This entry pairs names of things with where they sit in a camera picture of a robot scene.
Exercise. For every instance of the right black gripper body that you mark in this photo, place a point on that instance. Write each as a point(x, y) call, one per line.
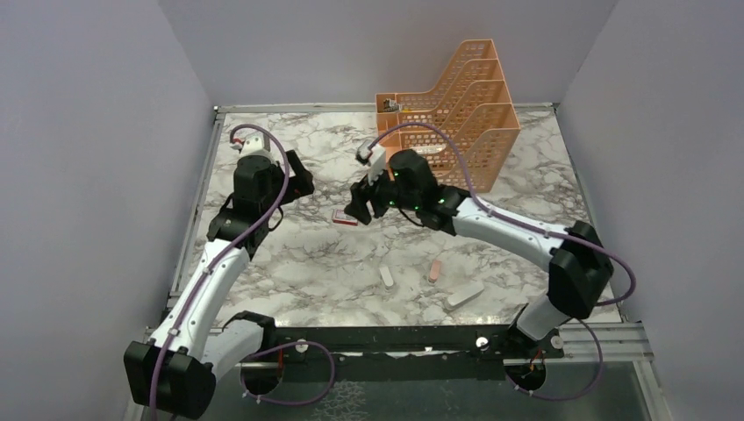
point(409, 201)

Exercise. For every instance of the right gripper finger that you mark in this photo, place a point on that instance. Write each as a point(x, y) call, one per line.
point(357, 208)
point(375, 198)

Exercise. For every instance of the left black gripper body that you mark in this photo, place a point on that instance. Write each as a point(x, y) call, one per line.
point(298, 185)

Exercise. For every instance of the red white staple box sleeve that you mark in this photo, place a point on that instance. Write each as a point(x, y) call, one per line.
point(341, 218)

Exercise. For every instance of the pink stapler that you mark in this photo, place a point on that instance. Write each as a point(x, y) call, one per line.
point(434, 272)

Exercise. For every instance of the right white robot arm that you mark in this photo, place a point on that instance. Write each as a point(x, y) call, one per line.
point(577, 272)

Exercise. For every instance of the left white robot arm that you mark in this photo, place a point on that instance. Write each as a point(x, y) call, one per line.
point(177, 369)

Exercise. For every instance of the binder clips in organizer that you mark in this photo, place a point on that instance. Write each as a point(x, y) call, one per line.
point(390, 105)

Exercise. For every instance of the orange plastic file organizer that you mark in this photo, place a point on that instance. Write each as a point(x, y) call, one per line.
point(469, 110)

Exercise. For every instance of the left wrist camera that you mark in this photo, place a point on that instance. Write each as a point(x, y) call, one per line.
point(255, 145)

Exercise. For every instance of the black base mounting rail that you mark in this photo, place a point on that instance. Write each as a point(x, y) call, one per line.
point(393, 354)

